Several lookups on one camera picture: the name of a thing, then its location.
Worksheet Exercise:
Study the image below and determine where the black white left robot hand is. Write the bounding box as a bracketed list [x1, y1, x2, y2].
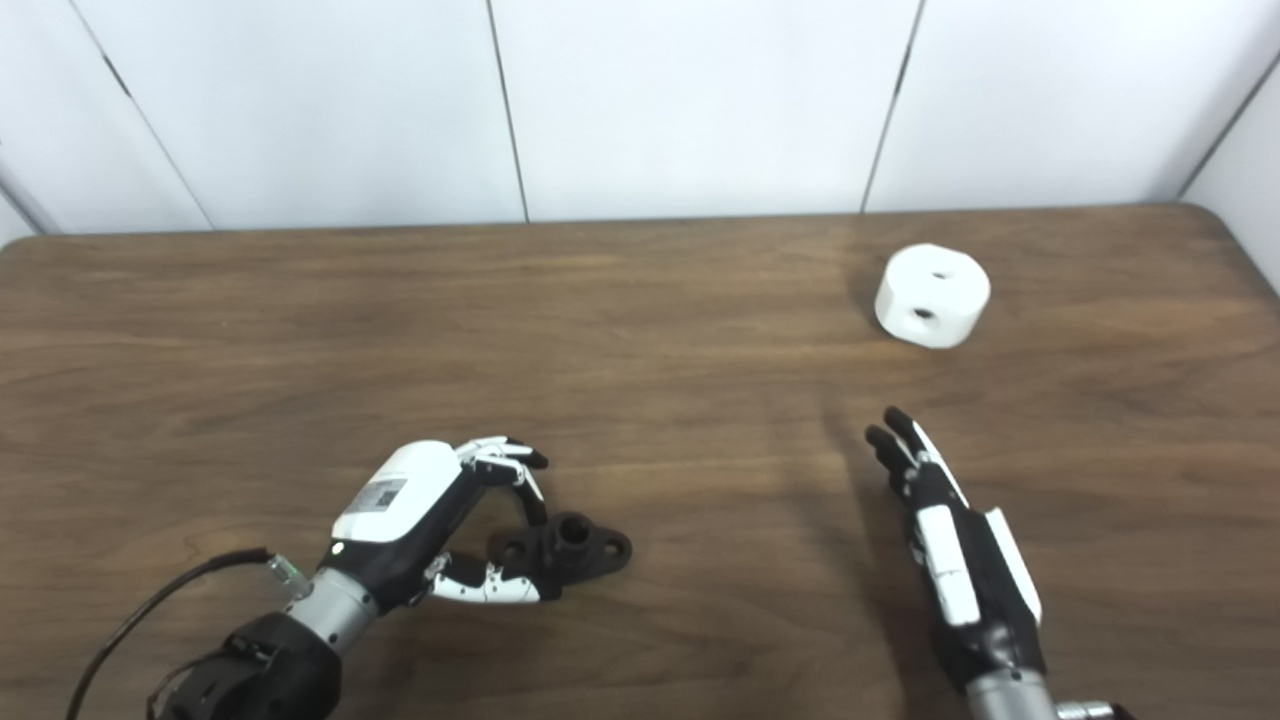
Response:
[325, 436, 562, 612]

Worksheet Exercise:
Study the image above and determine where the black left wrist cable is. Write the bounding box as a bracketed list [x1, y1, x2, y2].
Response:
[65, 548, 311, 720]

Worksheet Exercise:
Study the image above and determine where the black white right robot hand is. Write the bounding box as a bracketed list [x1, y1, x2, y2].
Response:
[865, 406, 1047, 692]

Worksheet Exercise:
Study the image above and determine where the round white piece with holes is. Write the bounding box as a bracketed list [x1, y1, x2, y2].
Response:
[875, 244, 992, 350]

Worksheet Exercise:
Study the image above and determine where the black flanged holder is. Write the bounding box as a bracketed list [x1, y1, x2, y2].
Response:
[487, 512, 633, 603]

